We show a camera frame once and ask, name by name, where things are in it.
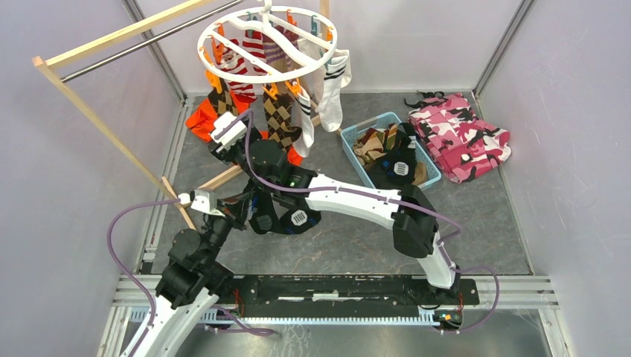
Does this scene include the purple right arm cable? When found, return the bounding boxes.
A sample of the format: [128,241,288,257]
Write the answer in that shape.
[217,109,500,335]

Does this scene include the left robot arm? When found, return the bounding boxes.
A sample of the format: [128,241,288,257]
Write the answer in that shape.
[121,189,251,356]

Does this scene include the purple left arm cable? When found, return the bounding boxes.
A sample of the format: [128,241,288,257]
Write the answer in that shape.
[107,198,277,357]

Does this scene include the metal hanging rod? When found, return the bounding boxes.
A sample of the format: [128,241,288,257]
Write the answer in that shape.
[61,0,243,83]

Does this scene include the white round clip hanger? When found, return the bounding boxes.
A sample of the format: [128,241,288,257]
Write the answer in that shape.
[196,1,340,86]

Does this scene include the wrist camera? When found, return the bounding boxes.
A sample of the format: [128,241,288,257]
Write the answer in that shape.
[177,189,217,215]
[210,112,247,148]

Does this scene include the black grey sock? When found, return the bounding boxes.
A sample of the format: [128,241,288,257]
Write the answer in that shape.
[366,123,428,189]
[243,183,321,235]

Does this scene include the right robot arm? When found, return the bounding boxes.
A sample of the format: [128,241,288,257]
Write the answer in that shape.
[209,132,460,303]

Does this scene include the pink camouflage trousers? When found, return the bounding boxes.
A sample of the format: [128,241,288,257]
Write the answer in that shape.
[403,91,512,184]

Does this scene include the light blue laundry basket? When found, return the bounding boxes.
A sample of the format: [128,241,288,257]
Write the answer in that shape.
[341,112,442,189]

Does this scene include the wooden drying rack frame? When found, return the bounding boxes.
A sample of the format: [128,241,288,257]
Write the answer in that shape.
[31,0,344,231]

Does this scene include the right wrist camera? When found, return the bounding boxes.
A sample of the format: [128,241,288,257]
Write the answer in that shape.
[210,112,247,148]

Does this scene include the red white striped sock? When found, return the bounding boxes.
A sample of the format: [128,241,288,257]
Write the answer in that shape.
[219,36,265,104]

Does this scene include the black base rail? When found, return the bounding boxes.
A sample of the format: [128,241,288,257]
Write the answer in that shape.
[200,274,481,328]

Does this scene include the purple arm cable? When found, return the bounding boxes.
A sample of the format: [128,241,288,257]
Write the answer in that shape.
[107,198,277,357]
[217,109,500,335]

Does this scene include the brown argyle sock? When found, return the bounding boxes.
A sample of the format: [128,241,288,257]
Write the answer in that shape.
[263,92,302,152]
[207,79,239,117]

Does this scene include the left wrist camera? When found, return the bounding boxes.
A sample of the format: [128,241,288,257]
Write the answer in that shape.
[177,189,217,215]

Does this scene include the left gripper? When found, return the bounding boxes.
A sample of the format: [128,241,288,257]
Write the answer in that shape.
[202,190,253,267]

